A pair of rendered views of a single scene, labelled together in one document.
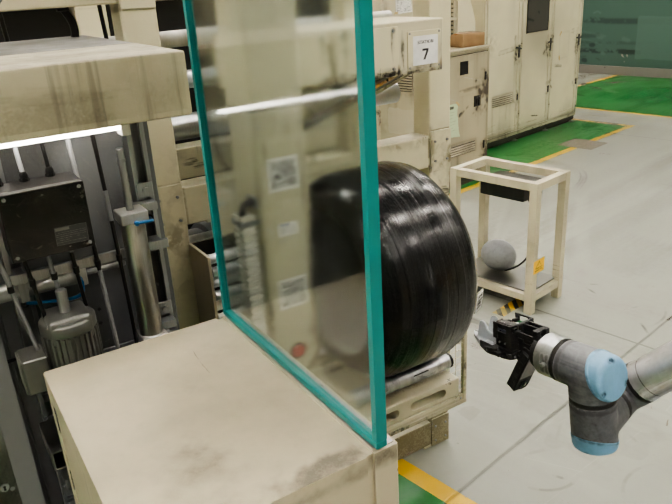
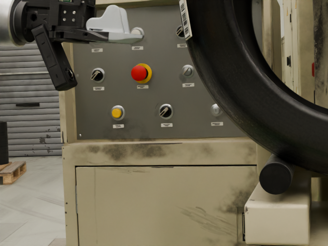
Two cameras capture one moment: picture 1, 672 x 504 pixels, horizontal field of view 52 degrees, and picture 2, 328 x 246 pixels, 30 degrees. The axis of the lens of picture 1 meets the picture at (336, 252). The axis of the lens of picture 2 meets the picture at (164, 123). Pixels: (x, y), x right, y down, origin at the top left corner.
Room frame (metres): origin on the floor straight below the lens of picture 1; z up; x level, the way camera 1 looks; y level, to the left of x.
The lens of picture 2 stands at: (2.15, -1.00, 1.03)
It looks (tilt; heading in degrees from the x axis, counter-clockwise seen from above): 3 degrees down; 135
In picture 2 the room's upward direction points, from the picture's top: 2 degrees counter-clockwise
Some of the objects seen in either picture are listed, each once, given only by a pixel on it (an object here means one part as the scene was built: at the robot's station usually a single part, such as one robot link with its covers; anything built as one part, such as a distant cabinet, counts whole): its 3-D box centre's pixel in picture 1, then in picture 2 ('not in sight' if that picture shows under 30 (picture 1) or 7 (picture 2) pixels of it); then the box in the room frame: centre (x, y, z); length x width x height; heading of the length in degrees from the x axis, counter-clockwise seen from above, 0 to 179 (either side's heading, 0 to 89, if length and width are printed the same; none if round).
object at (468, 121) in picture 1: (436, 118); not in sight; (6.36, -1.00, 0.62); 0.91 x 0.58 x 1.25; 132
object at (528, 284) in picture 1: (506, 232); not in sight; (3.90, -1.04, 0.40); 0.60 x 0.35 x 0.80; 42
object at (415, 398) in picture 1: (398, 401); (283, 201); (1.56, -0.14, 0.83); 0.36 x 0.09 x 0.06; 121
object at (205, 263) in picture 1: (234, 287); not in sight; (1.90, 0.31, 1.05); 0.20 x 0.15 x 0.30; 121
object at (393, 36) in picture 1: (333, 52); not in sight; (2.00, -0.03, 1.71); 0.61 x 0.25 x 0.15; 121
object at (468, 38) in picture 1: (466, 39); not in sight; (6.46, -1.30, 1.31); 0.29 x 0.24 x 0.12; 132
